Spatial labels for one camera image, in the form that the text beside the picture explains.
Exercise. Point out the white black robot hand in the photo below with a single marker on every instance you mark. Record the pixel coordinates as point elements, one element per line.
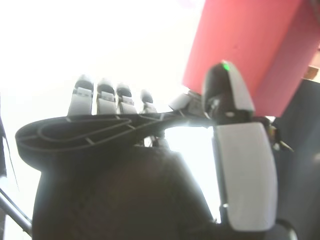
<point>125,200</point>

